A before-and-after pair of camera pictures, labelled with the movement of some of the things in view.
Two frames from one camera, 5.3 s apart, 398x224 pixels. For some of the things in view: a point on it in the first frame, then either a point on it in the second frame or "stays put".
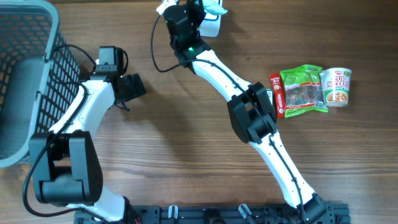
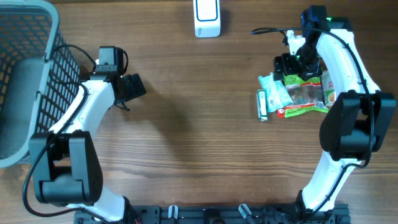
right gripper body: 195,16 → 306,63
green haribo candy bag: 302,91 stays put
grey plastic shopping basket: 39,76 stays put
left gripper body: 134,89 stays put
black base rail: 336,213 stays put
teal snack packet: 216,8 → 277,96
